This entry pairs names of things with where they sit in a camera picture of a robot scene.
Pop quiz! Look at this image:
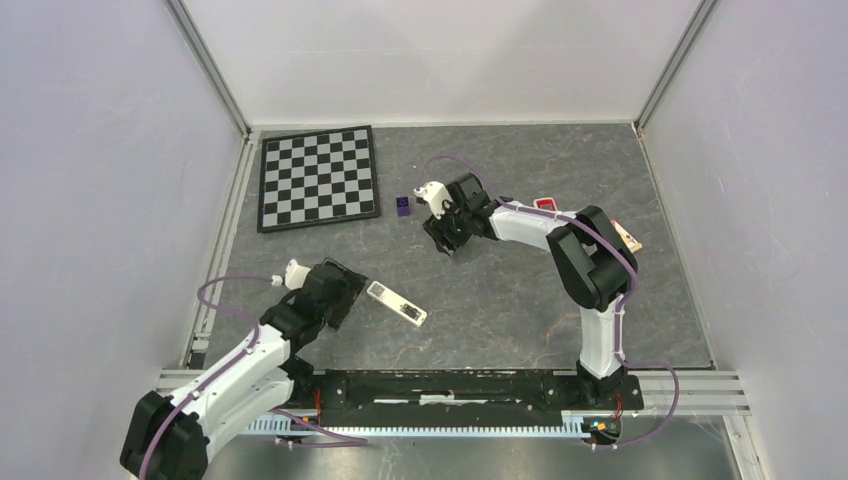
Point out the long white remote control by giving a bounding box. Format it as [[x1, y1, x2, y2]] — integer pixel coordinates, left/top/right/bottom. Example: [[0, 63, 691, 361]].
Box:
[[366, 281, 428, 327]]

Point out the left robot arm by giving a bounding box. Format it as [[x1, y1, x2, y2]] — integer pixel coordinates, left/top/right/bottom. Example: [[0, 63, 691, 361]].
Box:
[[119, 258, 367, 479]]

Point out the purple cube block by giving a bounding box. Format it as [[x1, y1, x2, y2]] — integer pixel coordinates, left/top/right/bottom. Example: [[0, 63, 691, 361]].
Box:
[[395, 196, 412, 217]]

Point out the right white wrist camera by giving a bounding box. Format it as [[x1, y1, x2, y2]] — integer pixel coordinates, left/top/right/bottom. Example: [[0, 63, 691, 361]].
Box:
[[413, 181, 454, 220]]

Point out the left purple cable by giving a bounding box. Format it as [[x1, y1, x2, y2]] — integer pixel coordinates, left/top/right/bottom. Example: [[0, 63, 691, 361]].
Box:
[[137, 275, 276, 480]]

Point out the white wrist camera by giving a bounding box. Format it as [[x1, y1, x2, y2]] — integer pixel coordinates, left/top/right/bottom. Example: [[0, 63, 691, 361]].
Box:
[[271, 259, 312, 290], [413, 181, 454, 220]]

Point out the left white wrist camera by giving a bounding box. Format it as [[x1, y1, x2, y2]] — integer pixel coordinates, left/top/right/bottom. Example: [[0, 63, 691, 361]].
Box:
[[271, 259, 312, 290]]

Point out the white toothed cable duct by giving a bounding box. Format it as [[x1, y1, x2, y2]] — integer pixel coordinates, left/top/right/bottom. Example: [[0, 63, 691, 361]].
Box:
[[242, 413, 590, 440]]

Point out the black white chessboard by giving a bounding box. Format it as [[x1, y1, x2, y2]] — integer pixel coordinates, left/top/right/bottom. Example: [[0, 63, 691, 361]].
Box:
[[256, 125, 382, 233]]

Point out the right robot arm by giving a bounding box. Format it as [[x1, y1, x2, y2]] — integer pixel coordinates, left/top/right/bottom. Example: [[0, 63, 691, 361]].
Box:
[[414, 173, 638, 408]]

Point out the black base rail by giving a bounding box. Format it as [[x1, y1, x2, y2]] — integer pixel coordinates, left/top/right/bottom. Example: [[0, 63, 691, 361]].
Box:
[[280, 369, 645, 428]]

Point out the red white remote control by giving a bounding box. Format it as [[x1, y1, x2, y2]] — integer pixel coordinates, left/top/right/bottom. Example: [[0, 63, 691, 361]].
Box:
[[533, 197, 558, 212]]

